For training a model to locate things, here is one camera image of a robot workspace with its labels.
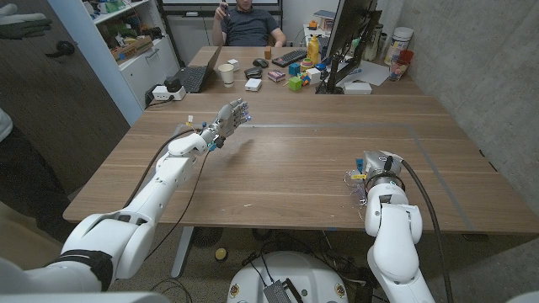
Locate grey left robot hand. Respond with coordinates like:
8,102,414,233
200,98,253,152

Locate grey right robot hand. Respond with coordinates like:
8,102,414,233
355,150,403,186

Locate clear frame glasses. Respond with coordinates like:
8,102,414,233
343,169,368,222

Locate white paper cup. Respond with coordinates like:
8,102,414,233
217,63,236,88

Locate black laptop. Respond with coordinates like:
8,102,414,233
174,45,223,93

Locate white power strip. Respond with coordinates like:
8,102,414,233
151,84,187,102

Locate flat white box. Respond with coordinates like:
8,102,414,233
343,81,373,95

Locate black keyboard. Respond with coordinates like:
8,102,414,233
271,48,308,68

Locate white paper sheet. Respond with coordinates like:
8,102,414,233
336,60,391,88

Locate white shelf cabinet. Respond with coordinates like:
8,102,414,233
47,0,181,126

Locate seated person in dark polo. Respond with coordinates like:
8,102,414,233
211,0,288,48

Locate yellow squeeze bottle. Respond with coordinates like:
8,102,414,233
307,35,320,65

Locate black round disc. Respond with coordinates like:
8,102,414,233
191,226,224,248

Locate cardboard box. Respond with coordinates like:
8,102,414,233
110,35,154,62

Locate steel thermos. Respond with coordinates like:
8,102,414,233
364,23,385,62

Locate white labelled canister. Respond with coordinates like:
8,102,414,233
383,26,415,66

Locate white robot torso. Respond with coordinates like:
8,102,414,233
227,251,350,303

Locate grey table leg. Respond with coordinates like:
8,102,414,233
170,226,195,279

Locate black computer monitor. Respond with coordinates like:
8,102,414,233
325,0,379,59

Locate black device on torso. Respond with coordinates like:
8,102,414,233
263,278,304,303

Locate white and black glove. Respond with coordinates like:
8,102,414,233
0,3,52,41

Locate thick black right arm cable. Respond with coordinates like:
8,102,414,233
385,156,455,303

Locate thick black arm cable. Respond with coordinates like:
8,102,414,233
385,156,455,303
121,128,199,210

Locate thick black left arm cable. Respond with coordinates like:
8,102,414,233
121,128,199,210

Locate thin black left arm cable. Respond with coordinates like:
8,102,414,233
145,149,211,260

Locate black door handle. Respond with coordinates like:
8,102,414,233
45,40,76,59

